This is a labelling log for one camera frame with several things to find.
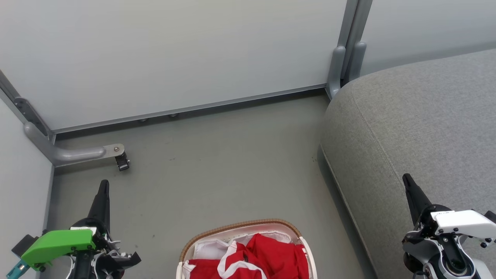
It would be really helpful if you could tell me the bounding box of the small black caster wheel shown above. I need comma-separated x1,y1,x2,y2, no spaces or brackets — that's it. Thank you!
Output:
115,152,130,171

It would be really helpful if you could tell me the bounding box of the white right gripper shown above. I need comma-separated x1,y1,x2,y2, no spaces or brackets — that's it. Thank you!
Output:
402,173,496,268

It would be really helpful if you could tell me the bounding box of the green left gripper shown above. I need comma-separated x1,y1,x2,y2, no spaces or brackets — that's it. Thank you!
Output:
21,179,141,279

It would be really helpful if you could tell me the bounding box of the grey metal partition post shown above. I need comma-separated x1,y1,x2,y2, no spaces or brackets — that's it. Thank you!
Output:
325,0,373,100
0,70,55,141

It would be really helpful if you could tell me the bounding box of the red garment with white trim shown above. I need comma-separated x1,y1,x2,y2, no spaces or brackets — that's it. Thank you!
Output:
188,233,310,279

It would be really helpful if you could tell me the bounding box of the grey partition foot bar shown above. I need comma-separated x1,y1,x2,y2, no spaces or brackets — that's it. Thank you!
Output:
23,122,125,167

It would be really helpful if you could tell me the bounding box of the teal left camera connector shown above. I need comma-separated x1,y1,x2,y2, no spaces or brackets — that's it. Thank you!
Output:
6,259,30,279

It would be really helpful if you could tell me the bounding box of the grey partition bottom rail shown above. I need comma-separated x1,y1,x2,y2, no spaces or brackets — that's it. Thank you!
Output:
50,83,328,134

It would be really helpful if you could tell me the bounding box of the white laundry basket brown rim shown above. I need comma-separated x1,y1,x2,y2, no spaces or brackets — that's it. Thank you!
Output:
176,219,318,279

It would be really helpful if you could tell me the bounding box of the white basket liner cloth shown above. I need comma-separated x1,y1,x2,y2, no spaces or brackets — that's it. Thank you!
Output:
182,231,303,279

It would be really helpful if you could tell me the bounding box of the grey fabric sofa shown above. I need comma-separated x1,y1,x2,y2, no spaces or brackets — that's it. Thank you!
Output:
320,48,496,279

